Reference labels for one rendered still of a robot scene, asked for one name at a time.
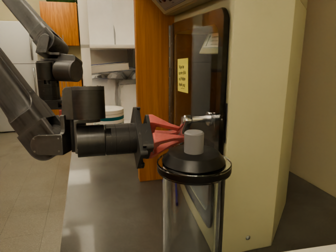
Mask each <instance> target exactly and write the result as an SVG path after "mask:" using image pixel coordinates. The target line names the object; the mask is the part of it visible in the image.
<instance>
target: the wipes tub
mask: <svg viewBox="0 0 336 252"><path fill-rule="evenodd" d="M106 124H124V108H123V107H121V106H115V105H106V106H105V118H103V119H100V122H94V123H93V125H104V129H105V125H106Z"/></svg>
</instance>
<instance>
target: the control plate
mask: <svg viewBox="0 0 336 252"><path fill-rule="evenodd" d="M156 1H157V2H158V3H159V4H160V6H161V7H162V8H163V9H164V10H165V11H166V10H168V9H170V8H172V7H174V6H176V5H178V4H180V3H182V2H184V1H186V0H172V1H169V0H166V1H165V2H163V1H162V0H161V2H162V3H160V2H159V0H156Z"/></svg>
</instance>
